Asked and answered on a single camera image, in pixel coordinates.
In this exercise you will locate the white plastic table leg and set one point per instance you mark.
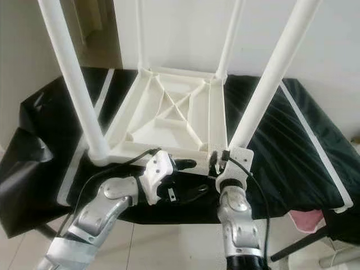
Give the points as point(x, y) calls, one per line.
point(73, 79)
point(275, 70)
point(230, 36)
point(142, 34)

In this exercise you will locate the pink cloth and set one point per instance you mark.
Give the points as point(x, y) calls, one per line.
point(307, 221)

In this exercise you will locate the black metal stand leg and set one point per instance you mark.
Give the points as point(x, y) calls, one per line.
point(46, 230)
point(304, 243)

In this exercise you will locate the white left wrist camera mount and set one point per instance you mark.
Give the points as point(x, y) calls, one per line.
point(156, 169)

